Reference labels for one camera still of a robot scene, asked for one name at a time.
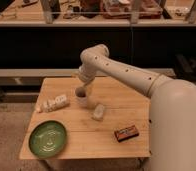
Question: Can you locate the cluttered background shelf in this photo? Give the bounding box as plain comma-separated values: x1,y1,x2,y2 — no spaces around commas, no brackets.
0,0,196,27

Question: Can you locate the white cup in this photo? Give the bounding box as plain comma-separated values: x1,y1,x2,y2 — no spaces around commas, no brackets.
75,87,89,107

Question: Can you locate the white plastic bottle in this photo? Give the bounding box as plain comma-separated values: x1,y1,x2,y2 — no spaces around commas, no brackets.
35,94,69,113

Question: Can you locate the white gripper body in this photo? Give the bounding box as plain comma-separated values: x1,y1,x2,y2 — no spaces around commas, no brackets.
78,66,95,84

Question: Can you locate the black and orange eraser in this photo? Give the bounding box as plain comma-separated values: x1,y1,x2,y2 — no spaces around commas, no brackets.
114,125,139,142

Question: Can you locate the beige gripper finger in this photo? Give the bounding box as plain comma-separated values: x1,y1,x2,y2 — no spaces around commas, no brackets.
78,82,84,88
84,83,92,96

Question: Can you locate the wooden bench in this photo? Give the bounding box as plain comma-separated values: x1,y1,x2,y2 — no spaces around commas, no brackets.
0,68,176,87

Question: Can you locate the wooden table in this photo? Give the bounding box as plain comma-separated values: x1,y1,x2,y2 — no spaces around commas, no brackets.
28,77,150,161

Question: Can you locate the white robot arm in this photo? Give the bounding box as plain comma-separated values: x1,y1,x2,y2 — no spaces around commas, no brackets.
79,44,196,171

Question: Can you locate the green plate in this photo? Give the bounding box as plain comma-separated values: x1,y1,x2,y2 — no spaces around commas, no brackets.
28,120,67,159

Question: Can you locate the white sponge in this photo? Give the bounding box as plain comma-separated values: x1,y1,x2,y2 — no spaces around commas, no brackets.
92,104,105,121

